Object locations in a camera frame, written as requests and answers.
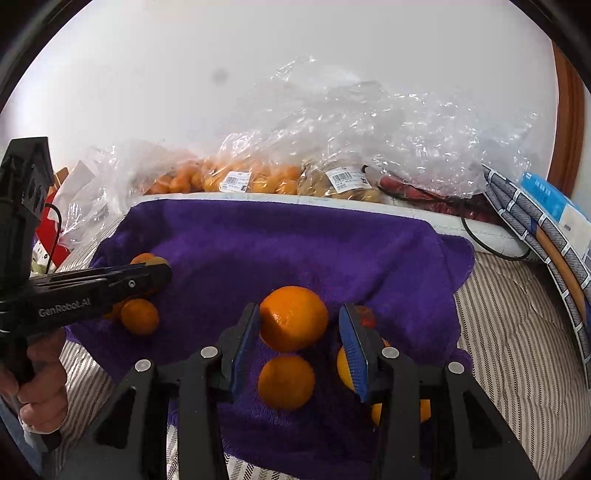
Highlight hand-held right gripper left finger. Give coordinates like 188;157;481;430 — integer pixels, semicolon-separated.
58;302;263;480

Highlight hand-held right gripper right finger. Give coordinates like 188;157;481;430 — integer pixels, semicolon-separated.
338;303;541;480

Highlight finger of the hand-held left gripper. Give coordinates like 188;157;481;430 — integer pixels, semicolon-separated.
91;260;174;305

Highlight large orange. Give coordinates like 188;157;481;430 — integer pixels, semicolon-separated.
259;285;329;353

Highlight bag of tan fruits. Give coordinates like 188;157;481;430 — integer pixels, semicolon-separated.
298;159;384;204

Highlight person's left hand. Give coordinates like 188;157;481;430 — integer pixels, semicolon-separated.
0;329;70;435

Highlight red paper bag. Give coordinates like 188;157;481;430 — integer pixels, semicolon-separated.
33;202;63;269

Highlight clear plastic bag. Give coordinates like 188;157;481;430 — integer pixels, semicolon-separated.
58;143;153;250

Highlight bag of oranges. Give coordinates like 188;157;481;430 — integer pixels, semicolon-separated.
139;152;305;195

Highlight purple towel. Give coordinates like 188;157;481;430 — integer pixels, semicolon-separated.
65;199;476;480

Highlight dark red packet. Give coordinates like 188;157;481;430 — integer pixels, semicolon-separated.
379;175;499;224

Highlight person's blue trousers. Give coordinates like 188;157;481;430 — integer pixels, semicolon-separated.
0;401;42;476

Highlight checkered cloth bag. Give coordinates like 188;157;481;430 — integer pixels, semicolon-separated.
482;164;591;365

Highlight crumpled clear plastic wrap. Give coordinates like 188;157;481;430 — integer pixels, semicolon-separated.
217;55;541;199

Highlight blue tissue pack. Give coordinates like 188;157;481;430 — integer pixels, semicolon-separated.
522;172;591;245

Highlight black cable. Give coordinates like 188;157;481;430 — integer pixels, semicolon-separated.
461;215;533;262

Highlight wooden door frame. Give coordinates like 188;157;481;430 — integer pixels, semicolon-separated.
547;39;587;199

